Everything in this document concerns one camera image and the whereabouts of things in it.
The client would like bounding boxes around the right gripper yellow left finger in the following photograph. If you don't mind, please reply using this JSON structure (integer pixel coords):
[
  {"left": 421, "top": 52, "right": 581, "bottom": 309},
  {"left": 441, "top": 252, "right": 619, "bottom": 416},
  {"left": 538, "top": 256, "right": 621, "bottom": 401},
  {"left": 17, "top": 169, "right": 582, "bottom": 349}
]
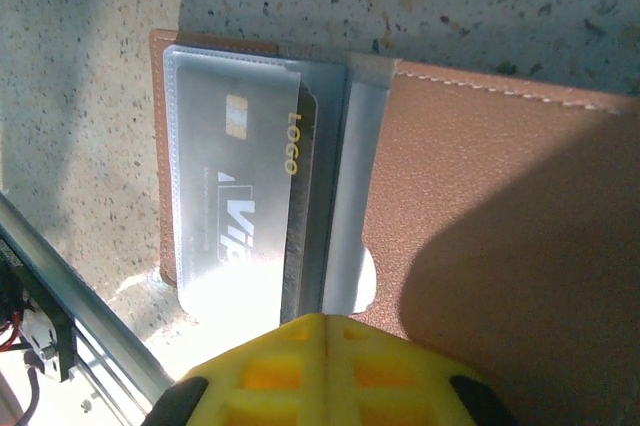
[{"left": 146, "top": 313, "right": 328, "bottom": 426}]

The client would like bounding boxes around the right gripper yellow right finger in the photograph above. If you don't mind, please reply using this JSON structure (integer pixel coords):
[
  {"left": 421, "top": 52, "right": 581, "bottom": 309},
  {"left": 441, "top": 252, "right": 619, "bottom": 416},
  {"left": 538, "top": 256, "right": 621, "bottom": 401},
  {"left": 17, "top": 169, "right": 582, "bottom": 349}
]
[{"left": 327, "top": 315, "right": 520, "bottom": 426}]

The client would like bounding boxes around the black credit card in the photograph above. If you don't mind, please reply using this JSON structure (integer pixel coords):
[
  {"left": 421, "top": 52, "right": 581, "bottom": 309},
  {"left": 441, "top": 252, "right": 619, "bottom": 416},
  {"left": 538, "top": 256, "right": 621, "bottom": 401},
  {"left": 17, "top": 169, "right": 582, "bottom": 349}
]
[{"left": 172, "top": 64, "right": 321, "bottom": 328}]

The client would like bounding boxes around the brown leather card holder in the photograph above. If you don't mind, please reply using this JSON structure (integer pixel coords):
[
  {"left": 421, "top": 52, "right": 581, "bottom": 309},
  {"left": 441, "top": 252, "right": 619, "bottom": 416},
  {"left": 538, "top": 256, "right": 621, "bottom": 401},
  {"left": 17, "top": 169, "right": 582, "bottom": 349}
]
[{"left": 148, "top": 27, "right": 640, "bottom": 426}]

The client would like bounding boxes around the aluminium front frame rail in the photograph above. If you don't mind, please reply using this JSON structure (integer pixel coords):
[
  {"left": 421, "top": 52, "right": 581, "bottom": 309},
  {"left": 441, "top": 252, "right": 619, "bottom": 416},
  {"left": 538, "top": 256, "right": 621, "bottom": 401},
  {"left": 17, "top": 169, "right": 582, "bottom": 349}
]
[{"left": 0, "top": 189, "right": 175, "bottom": 426}]

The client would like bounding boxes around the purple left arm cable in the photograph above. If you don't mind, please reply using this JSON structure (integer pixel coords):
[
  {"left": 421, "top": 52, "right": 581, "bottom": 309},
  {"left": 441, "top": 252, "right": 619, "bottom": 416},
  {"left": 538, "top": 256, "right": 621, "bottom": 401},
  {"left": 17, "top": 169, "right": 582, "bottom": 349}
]
[{"left": 18, "top": 364, "right": 49, "bottom": 426}]

